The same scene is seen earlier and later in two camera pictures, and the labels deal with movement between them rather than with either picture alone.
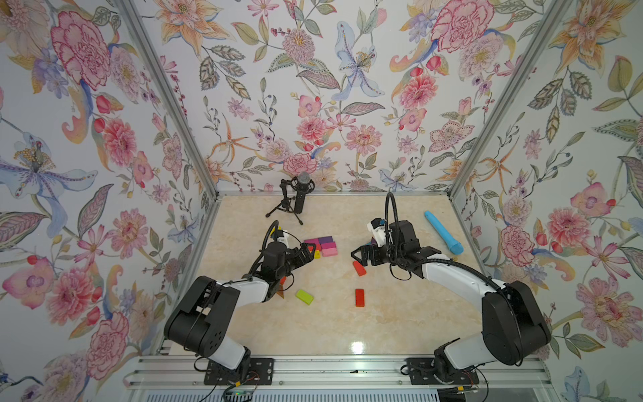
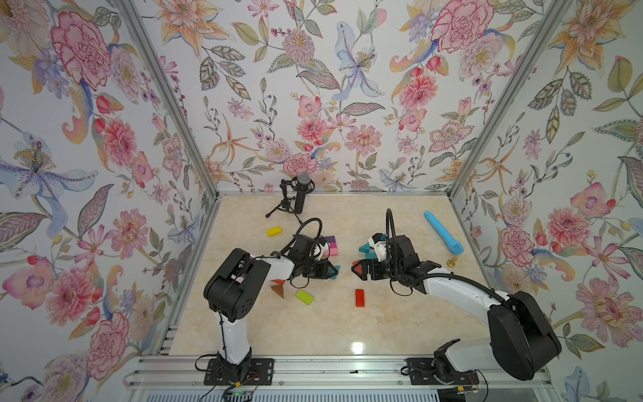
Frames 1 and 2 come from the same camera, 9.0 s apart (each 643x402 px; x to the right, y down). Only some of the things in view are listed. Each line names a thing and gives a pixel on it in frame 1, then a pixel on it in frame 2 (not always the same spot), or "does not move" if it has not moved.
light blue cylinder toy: x=455 y=247 does not move
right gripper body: x=388 y=254 -> x=385 y=269
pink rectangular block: x=329 y=252 does not move
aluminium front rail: x=329 y=372 does not move
